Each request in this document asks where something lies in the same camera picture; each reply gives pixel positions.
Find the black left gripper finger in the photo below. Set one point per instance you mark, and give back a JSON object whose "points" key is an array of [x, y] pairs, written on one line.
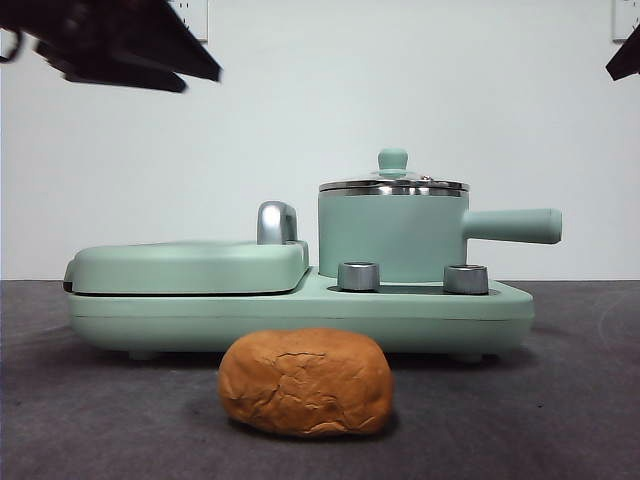
{"points": [[125, 75], [175, 45]]}

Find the silver control knob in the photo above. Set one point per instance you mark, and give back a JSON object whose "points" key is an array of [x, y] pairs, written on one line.
{"points": [[466, 280], [358, 276]]}

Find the mint green breakfast maker base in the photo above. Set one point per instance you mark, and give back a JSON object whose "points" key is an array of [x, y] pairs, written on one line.
{"points": [[200, 320]]}

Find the mint green steamer pot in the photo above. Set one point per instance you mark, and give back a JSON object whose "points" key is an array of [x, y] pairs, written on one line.
{"points": [[390, 230]]}

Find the brown potato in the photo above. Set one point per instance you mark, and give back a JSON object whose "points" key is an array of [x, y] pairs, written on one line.
{"points": [[305, 382]]}

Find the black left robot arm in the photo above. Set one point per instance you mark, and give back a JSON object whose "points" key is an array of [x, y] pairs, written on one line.
{"points": [[65, 20]]}

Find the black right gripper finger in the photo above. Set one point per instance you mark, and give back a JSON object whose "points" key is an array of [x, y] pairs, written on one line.
{"points": [[627, 60]]}

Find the glass pot lid green knob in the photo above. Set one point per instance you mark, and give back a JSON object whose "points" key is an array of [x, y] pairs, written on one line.
{"points": [[394, 161]]}

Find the white wall socket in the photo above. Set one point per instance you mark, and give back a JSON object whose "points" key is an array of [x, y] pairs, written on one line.
{"points": [[200, 20], [625, 17]]}

